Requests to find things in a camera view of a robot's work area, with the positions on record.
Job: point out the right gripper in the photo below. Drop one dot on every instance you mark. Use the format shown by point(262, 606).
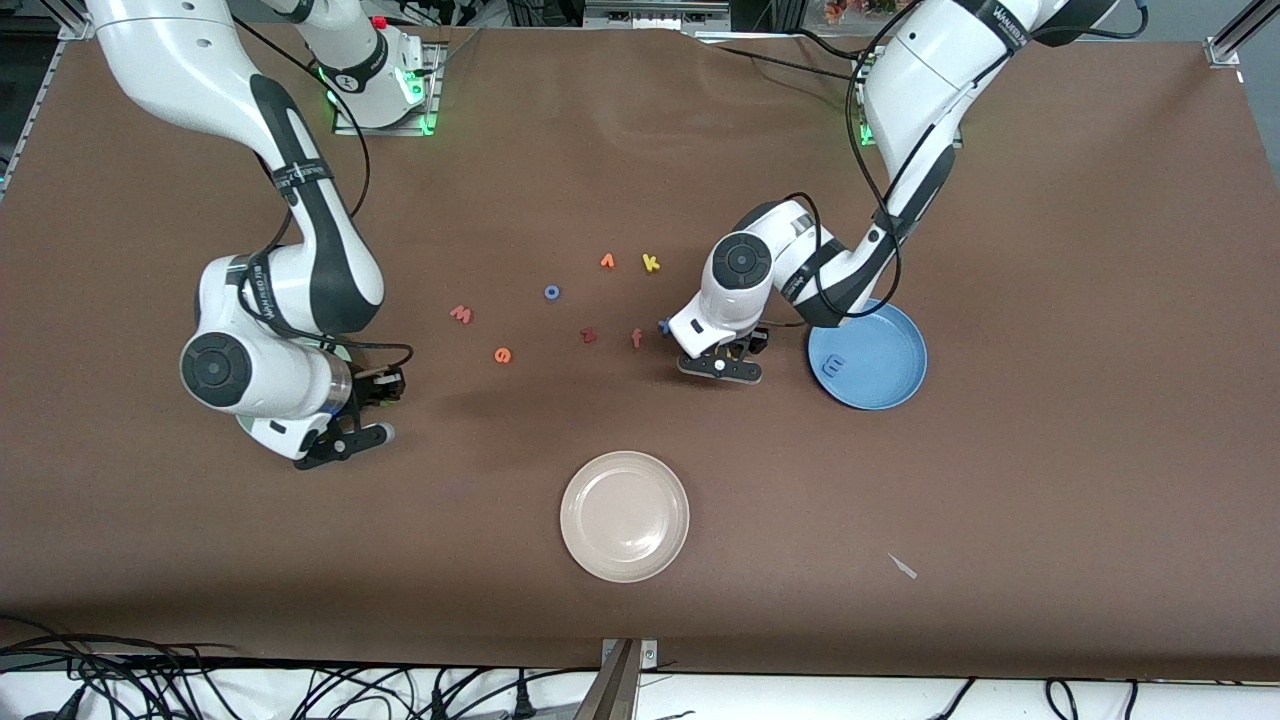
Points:
point(372, 389)

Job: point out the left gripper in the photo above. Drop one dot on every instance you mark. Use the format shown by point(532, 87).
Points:
point(757, 343)

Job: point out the blue foam letter m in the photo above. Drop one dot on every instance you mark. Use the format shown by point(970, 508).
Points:
point(833, 367)

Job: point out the pink foam letter w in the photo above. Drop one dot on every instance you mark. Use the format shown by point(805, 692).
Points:
point(461, 314)

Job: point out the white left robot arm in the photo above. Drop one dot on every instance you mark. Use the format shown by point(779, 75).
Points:
point(930, 80)

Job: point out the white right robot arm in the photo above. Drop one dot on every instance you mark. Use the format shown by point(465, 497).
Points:
point(160, 50)

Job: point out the blue plate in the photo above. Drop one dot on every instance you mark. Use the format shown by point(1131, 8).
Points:
point(880, 360)

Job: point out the beige plate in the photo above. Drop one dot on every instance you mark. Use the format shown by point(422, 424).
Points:
point(625, 517)

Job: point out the small white paper scrap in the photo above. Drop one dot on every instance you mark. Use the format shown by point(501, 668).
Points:
point(902, 566)

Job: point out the metal table edge bracket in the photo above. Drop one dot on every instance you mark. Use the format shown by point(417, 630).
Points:
point(620, 680)

